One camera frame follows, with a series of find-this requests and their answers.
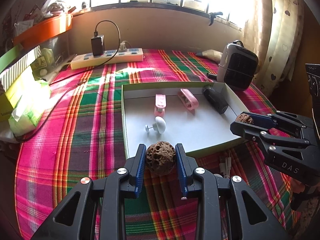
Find flat green lid box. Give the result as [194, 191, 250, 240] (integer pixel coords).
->
[0, 44, 24, 67]

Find grey portable fan heater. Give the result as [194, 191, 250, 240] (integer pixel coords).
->
[216, 40, 259, 92]

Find carved brown walnut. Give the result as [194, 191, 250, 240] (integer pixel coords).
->
[146, 141, 177, 176]
[236, 113, 254, 125]

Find green white cardboard box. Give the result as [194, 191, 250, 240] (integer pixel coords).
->
[121, 81, 253, 160]

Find small green label box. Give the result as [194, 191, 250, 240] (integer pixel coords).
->
[31, 49, 54, 77]

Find cream power strip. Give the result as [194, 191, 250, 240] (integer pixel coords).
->
[70, 48, 144, 70]

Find black charger cable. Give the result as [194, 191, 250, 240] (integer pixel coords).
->
[50, 20, 120, 84]

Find white power plug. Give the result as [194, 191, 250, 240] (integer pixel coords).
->
[119, 40, 130, 54]

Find pile of assorted packets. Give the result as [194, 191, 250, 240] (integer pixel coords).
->
[15, 0, 75, 28]

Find pink oval clip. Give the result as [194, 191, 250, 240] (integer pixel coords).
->
[177, 88, 200, 111]

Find grey striped box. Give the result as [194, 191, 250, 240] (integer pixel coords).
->
[0, 46, 42, 87]

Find pink green plaid tablecloth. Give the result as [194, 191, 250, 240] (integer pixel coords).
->
[15, 49, 300, 240]

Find white usb cable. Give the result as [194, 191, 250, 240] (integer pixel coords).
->
[219, 155, 232, 179]

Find light pink clip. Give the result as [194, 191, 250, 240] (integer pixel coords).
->
[154, 94, 167, 117]

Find cream heart print curtain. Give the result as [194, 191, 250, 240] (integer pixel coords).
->
[240, 0, 308, 98]

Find black cylindrical device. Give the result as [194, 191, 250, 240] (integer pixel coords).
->
[202, 85, 228, 115]

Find beige cloth bundle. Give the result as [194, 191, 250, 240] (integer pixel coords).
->
[196, 50, 223, 62]

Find black window latch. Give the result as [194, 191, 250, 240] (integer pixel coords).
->
[209, 12, 223, 27]

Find white suction knob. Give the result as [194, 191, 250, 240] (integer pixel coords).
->
[144, 116, 167, 135]

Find thin black cable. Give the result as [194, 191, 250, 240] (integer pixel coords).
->
[11, 79, 88, 142]

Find yellow green box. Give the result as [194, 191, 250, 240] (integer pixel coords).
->
[0, 64, 35, 123]

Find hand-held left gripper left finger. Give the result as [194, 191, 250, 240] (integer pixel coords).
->
[31, 144, 147, 240]

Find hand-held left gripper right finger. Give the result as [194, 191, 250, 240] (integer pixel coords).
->
[175, 144, 288, 240]

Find black charger adapter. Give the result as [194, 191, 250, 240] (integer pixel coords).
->
[90, 35, 105, 56]

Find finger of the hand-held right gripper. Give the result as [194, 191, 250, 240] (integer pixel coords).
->
[230, 120, 312, 153]
[247, 111, 313, 137]

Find pale green tissue pack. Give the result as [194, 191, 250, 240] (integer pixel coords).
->
[8, 79, 52, 134]

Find orange storage box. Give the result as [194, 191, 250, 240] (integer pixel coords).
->
[12, 14, 73, 49]

